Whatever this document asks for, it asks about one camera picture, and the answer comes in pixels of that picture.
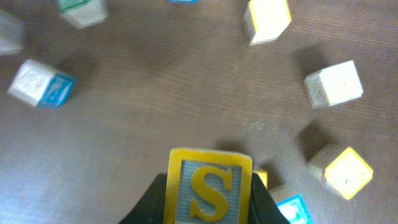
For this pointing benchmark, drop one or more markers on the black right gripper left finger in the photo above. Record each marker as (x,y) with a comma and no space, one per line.
(150,208)

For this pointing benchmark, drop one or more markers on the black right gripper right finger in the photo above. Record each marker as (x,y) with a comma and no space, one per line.
(262,208)

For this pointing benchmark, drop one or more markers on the yellow block camera picture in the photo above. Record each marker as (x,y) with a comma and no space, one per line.
(207,186)

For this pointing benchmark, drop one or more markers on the blue I leaf block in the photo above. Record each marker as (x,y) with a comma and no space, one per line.
(291,205)

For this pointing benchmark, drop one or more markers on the yellow block near centre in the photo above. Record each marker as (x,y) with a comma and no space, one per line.
(263,175)

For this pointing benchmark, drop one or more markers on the yellow block tilted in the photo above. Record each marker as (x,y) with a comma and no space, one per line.
(340,169)

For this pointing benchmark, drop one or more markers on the blue D block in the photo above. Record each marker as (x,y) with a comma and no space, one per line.
(333,85)

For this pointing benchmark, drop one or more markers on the blue P side block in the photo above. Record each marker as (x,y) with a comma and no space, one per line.
(41,85)

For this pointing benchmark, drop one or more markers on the yellow block far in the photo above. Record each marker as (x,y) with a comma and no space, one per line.
(265,20)

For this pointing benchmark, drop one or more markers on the green Z block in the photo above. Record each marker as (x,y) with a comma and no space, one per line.
(83,13)

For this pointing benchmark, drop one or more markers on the blue block far centre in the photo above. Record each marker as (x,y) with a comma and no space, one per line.
(183,1)

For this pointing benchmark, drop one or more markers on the red Q block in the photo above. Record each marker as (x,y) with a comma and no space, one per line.
(12,34)

